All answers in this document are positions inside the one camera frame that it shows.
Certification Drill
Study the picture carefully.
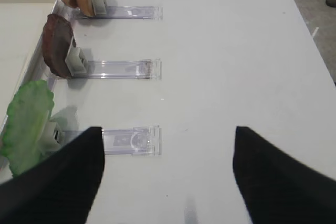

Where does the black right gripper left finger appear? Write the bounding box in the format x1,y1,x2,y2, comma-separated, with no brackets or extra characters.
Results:
1,127,105,223

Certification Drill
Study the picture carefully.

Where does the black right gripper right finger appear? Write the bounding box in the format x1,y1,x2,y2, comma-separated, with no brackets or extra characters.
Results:
233,126,335,223

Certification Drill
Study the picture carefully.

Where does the green lettuce leaf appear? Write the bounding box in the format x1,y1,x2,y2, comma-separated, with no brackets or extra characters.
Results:
1,80,55,177

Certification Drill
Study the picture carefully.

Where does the brown meat patty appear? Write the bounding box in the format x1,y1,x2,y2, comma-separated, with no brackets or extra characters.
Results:
41,14,76,79

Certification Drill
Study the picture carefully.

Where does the white metal tray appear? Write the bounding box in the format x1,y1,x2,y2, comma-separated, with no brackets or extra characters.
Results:
1,0,57,177

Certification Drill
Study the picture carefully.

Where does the clear lettuce holder rail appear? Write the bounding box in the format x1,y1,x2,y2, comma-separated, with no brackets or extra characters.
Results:
38,122,162,155

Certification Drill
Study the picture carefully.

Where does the clear patty holder rail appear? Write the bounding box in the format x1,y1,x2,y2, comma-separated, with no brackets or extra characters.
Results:
47,47,163,80

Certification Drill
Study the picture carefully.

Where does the clear bun holder rail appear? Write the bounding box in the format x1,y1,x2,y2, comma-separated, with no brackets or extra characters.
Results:
59,0,163,20

